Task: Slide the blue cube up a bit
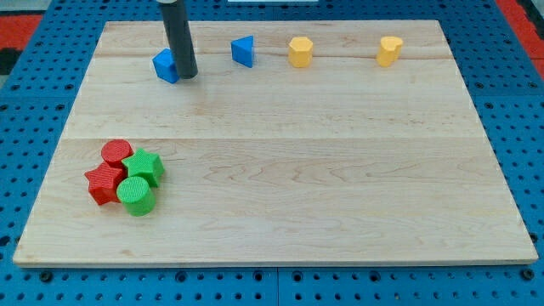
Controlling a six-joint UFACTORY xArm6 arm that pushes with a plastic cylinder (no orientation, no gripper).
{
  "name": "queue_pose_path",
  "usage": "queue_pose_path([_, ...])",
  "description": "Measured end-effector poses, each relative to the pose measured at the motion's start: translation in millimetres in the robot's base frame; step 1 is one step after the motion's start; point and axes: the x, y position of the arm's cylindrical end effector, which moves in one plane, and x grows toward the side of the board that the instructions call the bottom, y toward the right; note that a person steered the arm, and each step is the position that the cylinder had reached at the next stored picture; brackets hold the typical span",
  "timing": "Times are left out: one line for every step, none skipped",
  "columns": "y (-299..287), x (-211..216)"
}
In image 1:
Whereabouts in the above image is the blue cube block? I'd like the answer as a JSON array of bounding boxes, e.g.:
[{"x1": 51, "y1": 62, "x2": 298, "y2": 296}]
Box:
[{"x1": 152, "y1": 48, "x2": 179, "y2": 83}]

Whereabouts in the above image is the light wooden board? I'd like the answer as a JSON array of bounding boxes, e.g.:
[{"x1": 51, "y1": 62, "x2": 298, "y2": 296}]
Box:
[{"x1": 13, "y1": 20, "x2": 538, "y2": 268}]

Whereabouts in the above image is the yellow hexagonal prism block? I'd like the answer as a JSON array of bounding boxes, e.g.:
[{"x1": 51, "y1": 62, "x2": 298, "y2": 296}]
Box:
[{"x1": 288, "y1": 37, "x2": 314, "y2": 68}]

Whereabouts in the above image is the blue triangular prism block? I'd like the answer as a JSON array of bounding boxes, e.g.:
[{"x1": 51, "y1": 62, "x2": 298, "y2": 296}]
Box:
[{"x1": 230, "y1": 36, "x2": 254, "y2": 68}]

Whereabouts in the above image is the green star block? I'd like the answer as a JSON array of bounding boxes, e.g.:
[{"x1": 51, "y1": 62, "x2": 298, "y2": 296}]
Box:
[{"x1": 122, "y1": 148, "x2": 165, "y2": 188}]

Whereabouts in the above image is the green cylinder block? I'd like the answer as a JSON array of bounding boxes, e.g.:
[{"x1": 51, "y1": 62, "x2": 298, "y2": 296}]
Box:
[{"x1": 116, "y1": 176, "x2": 156, "y2": 217}]

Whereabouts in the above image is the red cylinder block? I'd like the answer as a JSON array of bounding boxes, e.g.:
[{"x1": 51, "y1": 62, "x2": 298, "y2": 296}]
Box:
[{"x1": 100, "y1": 139, "x2": 133, "y2": 168}]

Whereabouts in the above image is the yellow heart block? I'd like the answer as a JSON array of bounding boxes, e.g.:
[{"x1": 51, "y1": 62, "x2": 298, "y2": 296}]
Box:
[{"x1": 376, "y1": 36, "x2": 404, "y2": 67}]

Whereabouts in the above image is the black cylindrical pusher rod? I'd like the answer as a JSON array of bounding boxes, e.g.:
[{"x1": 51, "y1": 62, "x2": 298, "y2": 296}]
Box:
[{"x1": 157, "y1": 0, "x2": 198, "y2": 79}]

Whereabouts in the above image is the red star block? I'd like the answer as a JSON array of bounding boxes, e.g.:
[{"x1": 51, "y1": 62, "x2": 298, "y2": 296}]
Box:
[{"x1": 84, "y1": 161, "x2": 127, "y2": 206}]

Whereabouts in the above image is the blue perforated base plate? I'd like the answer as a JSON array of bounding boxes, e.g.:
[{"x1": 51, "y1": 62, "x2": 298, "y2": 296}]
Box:
[{"x1": 1, "y1": 0, "x2": 543, "y2": 305}]

